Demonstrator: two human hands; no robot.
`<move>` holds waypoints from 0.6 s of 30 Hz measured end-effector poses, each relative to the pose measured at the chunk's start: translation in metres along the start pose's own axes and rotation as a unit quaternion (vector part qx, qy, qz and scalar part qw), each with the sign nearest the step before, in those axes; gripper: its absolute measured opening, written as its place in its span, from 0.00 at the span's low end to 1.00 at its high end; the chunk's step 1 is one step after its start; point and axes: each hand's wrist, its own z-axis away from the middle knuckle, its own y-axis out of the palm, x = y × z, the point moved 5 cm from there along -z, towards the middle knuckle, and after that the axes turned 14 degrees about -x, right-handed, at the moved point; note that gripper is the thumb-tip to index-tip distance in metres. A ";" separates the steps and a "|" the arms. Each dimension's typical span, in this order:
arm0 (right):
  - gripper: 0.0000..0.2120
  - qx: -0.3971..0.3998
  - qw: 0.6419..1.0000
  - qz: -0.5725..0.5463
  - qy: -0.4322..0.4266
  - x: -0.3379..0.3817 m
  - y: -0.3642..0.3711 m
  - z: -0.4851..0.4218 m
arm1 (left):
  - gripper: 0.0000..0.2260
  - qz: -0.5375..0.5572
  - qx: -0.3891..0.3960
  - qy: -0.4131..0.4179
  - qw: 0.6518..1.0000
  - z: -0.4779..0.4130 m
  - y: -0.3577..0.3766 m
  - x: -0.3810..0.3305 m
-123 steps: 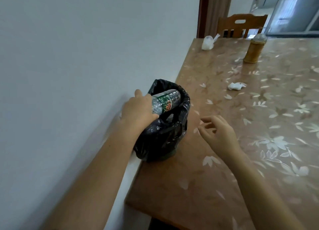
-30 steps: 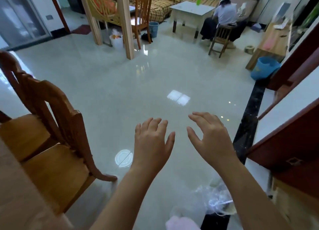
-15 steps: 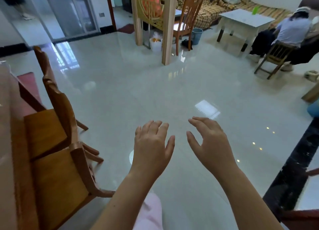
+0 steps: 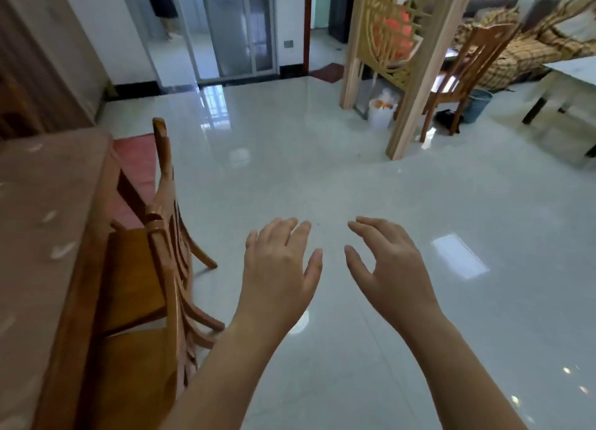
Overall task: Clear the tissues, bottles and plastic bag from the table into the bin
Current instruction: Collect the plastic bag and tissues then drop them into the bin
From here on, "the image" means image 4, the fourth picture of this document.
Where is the person's right hand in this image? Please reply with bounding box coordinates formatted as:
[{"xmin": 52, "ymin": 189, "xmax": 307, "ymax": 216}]
[{"xmin": 344, "ymin": 216, "xmax": 444, "ymax": 336}]

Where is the person's left hand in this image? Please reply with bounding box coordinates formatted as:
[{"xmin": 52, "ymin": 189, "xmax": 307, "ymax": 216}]
[{"xmin": 232, "ymin": 217, "xmax": 324, "ymax": 347}]

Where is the person's left forearm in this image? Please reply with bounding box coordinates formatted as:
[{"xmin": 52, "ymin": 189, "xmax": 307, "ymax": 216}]
[{"xmin": 160, "ymin": 315, "xmax": 280, "ymax": 430}]

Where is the person's right forearm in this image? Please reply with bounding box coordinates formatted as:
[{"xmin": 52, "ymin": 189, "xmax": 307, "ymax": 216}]
[{"xmin": 401, "ymin": 307, "xmax": 530, "ymax": 430}]

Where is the white trash bin with bag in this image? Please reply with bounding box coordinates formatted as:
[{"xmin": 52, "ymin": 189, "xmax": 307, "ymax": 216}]
[{"xmin": 367, "ymin": 89, "xmax": 402, "ymax": 131}]

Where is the wooden dining chair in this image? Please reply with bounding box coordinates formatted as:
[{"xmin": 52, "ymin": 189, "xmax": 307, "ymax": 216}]
[
  {"xmin": 103, "ymin": 117, "xmax": 219, "ymax": 336},
  {"xmin": 418, "ymin": 21, "xmax": 521, "ymax": 144},
  {"xmin": 77, "ymin": 204, "xmax": 226, "ymax": 430}
]

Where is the black shoe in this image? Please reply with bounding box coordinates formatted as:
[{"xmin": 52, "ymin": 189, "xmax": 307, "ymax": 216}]
[{"xmin": 432, "ymin": 109, "xmax": 463, "ymax": 135}]

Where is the red floor mat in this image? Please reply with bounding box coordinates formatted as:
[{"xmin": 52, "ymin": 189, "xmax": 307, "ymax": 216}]
[{"xmin": 113, "ymin": 133, "xmax": 160, "ymax": 231}]

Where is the blue plastic bucket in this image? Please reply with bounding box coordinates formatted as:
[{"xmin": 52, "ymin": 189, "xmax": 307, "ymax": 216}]
[{"xmin": 462, "ymin": 88, "xmax": 494, "ymax": 124}]

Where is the wooden lattice partition screen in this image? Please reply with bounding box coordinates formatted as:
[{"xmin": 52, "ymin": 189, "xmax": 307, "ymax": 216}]
[{"xmin": 339, "ymin": 0, "xmax": 479, "ymax": 161}]

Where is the dark red doormat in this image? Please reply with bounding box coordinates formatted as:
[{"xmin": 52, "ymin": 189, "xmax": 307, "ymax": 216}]
[{"xmin": 309, "ymin": 63, "xmax": 345, "ymax": 84}]

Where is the orange cloth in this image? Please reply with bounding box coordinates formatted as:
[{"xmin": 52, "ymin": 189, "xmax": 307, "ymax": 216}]
[{"xmin": 372, "ymin": 1, "xmax": 422, "ymax": 64}]

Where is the brown wooden dining table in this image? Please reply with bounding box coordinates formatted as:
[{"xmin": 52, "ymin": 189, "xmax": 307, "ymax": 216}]
[{"xmin": 0, "ymin": 127, "xmax": 147, "ymax": 430}]

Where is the sliding glass door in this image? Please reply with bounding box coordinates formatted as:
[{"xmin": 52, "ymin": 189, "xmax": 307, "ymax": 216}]
[{"xmin": 117, "ymin": 0, "xmax": 281, "ymax": 87}]

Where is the dark door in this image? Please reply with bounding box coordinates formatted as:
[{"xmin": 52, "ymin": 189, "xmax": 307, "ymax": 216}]
[{"xmin": 328, "ymin": 0, "xmax": 357, "ymax": 44}]

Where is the plaid covered sofa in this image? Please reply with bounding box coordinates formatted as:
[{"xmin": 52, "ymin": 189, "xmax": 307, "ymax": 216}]
[{"xmin": 453, "ymin": 0, "xmax": 596, "ymax": 92}]

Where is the white coffee table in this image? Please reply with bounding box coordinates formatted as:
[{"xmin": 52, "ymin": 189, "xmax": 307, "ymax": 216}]
[{"xmin": 521, "ymin": 55, "xmax": 596, "ymax": 159}]

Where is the brown wooden cabinet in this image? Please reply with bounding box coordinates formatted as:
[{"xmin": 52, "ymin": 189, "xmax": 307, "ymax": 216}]
[{"xmin": 0, "ymin": 0, "xmax": 109, "ymax": 142}]

